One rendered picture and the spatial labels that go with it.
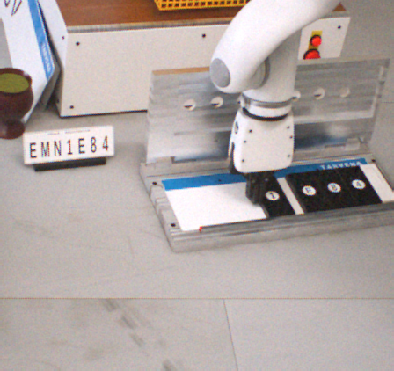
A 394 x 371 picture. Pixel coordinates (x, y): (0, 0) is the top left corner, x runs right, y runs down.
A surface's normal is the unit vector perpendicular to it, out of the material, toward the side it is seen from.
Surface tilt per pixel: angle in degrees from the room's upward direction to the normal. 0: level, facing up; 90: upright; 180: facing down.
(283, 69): 79
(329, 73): 83
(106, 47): 90
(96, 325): 0
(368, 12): 0
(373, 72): 83
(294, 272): 0
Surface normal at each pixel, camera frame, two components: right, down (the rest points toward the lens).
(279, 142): 0.34, 0.48
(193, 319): 0.15, -0.75
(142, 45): 0.31, 0.66
